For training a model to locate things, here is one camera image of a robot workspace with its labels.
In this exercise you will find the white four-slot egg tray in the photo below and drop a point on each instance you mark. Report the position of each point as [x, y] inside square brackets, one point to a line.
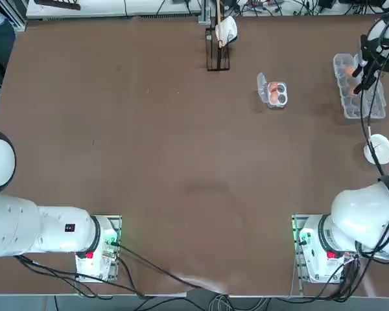
[262, 87]

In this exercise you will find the white shelf board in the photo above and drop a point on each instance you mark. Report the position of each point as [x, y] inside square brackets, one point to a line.
[84, 12]

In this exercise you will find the transparent twelve-slot egg tray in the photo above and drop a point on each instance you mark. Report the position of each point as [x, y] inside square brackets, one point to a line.
[350, 110]

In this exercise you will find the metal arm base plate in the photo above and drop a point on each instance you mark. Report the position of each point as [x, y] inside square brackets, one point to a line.
[114, 272]
[298, 269]

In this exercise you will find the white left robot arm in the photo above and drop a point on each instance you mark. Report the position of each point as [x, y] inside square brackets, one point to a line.
[52, 233]

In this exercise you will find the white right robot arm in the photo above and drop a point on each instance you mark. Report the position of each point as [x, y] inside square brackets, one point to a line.
[353, 210]

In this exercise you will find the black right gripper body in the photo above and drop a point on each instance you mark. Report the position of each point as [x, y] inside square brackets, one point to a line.
[381, 61]

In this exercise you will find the white bowl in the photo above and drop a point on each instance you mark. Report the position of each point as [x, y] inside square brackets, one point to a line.
[386, 150]

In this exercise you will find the aluminium camera post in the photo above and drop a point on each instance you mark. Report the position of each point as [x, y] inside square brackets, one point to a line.
[204, 14]

